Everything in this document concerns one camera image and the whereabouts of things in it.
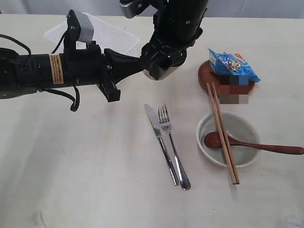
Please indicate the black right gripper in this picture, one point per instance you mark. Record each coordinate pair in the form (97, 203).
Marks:
(172, 34)

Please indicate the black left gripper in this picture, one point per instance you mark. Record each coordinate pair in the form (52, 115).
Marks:
(81, 67)

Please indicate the white perforated plastic basket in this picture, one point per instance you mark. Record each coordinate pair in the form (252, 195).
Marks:
(105, 35)

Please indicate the clear glass cup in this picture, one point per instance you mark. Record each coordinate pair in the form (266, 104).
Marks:
(167, 66)

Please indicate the blue snack bag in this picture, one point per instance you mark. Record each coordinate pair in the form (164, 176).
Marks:
(232, 67)

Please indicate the silver metal table knife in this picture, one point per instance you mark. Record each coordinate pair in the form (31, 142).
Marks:
(157, 130)

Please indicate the silver metal fork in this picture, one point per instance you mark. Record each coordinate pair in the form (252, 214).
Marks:
(165, 124)

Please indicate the brown round plate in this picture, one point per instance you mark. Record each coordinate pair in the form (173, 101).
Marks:
(229, 90)

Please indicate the wooden chopstick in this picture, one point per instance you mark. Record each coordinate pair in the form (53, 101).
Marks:
(218, 124)
(225, 135)

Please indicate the brown wooden spoon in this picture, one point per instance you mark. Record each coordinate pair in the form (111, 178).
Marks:
(212, 140)

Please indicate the cream floral ceramic bowl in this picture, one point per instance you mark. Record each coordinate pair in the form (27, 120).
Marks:
(238, 128)

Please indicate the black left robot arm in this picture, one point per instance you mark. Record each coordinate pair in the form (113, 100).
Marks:
(22, 75)

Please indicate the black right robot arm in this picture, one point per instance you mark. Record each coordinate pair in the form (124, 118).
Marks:
(184, 7)

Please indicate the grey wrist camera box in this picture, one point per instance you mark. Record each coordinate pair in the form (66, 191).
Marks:
(132, 8)
(79, 28)

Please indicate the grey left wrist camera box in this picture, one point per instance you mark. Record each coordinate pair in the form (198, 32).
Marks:
(79, 28)

